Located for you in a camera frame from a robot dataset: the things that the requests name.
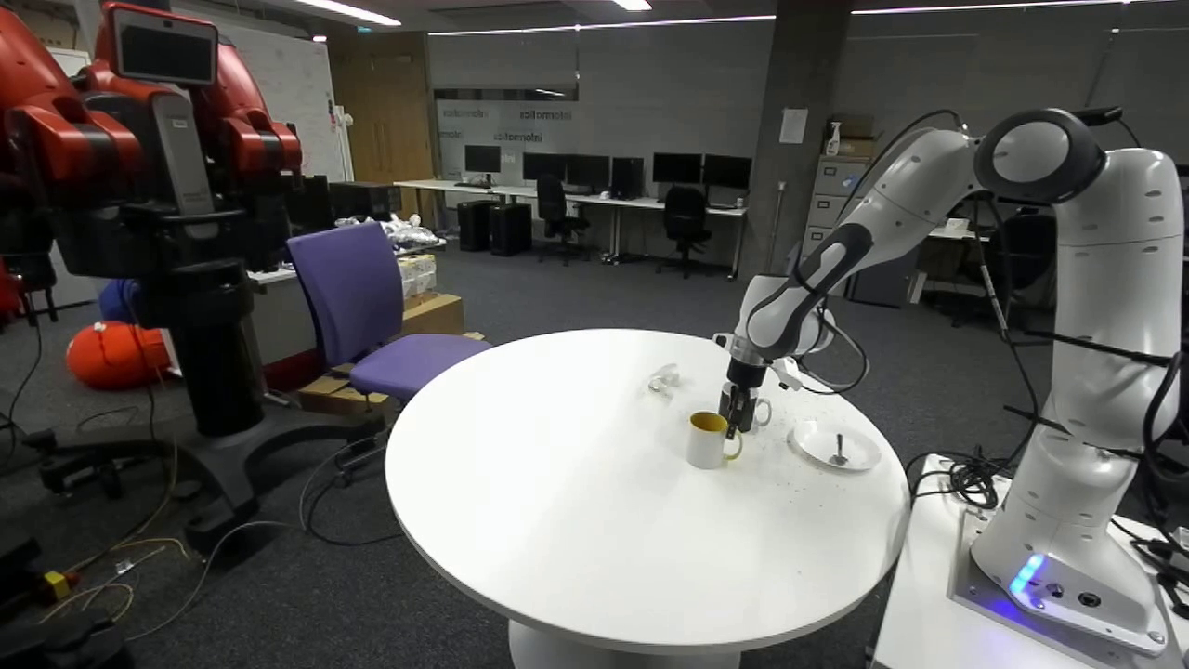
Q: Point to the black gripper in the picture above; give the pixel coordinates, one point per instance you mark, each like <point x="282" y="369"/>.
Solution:
<point x="740" y="396"/>

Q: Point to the white mug yellow handle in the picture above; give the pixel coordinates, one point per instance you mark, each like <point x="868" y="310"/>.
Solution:
<point x="713" y="445"/>

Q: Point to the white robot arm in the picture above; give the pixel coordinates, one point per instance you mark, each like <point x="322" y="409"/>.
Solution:
<point x="1119" y="234"/>

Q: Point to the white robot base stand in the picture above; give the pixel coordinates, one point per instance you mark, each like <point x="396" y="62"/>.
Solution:
<point x="945" y="614"/>

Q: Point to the black and white mug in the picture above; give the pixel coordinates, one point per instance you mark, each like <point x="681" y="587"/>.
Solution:
<point x="762" y="414"/>

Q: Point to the metal spoon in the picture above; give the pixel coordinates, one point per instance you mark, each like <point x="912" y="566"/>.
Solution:
<point x="840" y="451"/>

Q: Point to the round white table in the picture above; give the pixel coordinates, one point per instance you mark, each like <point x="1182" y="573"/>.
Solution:
<point x="553" y="484"/>

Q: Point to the grey filing cabinet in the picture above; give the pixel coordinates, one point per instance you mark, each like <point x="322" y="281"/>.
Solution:
<point x="833" y="184"/>

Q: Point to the purple office chair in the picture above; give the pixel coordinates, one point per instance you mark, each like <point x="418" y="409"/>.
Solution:
<point x="346" y="267"/>

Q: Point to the orange beanbag ball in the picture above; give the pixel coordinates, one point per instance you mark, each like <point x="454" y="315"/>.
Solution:
<point x="118" y="354"/>

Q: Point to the red Baxter robot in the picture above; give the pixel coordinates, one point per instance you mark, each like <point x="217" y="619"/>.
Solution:
<point x="157" y="163"/>

